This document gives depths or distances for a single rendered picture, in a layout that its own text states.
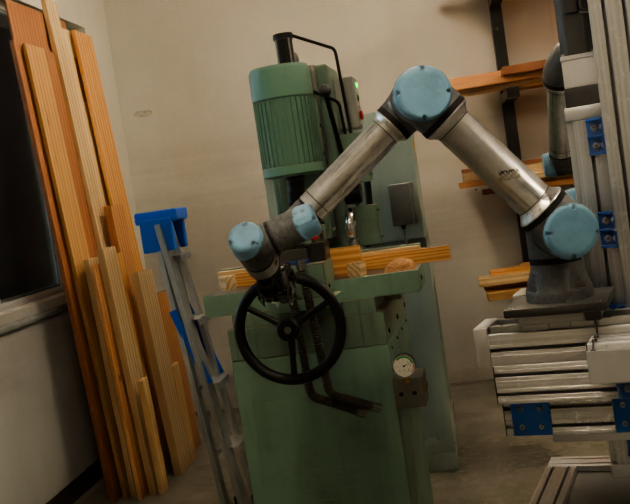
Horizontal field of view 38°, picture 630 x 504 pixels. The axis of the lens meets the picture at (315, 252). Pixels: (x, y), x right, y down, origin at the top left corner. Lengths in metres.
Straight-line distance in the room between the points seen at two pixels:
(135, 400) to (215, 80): 1.98
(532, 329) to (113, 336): 2.16
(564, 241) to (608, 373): 0.29
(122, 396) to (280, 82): 1.76
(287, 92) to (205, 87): 2.59
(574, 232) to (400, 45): 3.15
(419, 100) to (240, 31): 3.27
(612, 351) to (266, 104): 1.17
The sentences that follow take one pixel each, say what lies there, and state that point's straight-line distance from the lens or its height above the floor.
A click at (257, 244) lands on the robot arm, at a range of 1.94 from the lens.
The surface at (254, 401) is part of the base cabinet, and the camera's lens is 2.60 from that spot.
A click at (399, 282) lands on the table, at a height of 0.87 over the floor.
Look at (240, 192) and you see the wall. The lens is 5.09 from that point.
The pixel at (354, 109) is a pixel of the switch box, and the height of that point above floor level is 1.38.
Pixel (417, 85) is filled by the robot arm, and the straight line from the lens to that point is 1.94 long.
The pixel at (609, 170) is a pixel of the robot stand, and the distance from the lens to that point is 2.28.
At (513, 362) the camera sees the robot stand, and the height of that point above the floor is 0.69.
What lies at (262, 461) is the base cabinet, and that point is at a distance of 2.64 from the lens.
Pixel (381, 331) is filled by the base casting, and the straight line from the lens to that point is 2.49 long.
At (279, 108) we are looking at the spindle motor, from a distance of 2.59.
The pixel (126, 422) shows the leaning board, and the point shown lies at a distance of 3.91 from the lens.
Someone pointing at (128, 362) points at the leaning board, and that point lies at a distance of 3.91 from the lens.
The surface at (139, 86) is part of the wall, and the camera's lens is 5.26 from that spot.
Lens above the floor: 1.14
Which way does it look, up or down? 4 degrees down
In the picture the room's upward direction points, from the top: 8 degrees counter-clockwise
